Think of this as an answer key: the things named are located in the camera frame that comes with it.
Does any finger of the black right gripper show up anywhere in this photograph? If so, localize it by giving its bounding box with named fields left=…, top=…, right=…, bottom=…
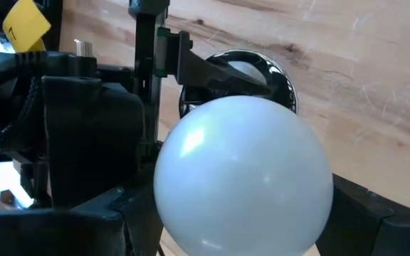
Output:
left=157, top=27, right=275, bottom=97

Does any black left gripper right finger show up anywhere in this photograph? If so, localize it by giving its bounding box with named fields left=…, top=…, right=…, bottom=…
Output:
left=315, top=173, right=410, bottom=256

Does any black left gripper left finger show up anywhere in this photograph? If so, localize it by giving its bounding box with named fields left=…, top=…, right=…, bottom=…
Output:
left=0, top=166, right=165, bottom=256

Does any chrome lamp socket base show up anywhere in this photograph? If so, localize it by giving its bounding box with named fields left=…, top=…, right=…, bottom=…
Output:
left=178, top=48, right=298, bottom=120

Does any white lightbulb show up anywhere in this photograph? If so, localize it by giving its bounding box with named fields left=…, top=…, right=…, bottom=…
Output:
left=153, top=95, right=335, bottom=256

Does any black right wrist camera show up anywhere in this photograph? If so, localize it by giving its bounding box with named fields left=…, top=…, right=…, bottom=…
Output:
left=43, top=76, right=145, bottom=209

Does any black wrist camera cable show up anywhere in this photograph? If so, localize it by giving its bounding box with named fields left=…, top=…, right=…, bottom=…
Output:
left=0, top=39, right=98, bottom=150

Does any yellow cable tag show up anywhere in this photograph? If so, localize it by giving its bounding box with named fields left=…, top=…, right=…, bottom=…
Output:
left=1, top=0, right=52, bottom=53

